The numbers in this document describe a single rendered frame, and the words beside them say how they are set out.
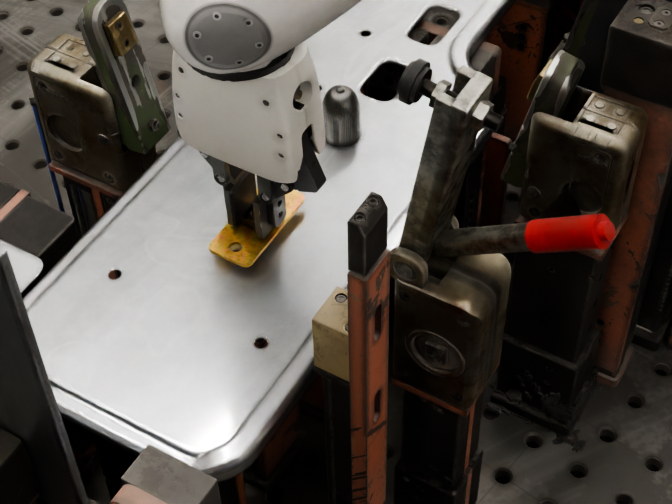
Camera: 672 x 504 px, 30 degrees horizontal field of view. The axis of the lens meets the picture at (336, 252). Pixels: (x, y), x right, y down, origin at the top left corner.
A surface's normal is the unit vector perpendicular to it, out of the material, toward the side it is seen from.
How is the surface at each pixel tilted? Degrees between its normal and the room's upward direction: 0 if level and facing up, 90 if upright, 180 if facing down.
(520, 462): 0
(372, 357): 90
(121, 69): 78
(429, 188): 90
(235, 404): 0
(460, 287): 0
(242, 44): 93
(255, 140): 92
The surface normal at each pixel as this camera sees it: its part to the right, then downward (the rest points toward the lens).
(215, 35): -0.05, 0.67
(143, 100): 0.84, 0.22
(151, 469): -0.02, -0.66
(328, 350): -0.51, 0.66
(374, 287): 0.86, 0.37
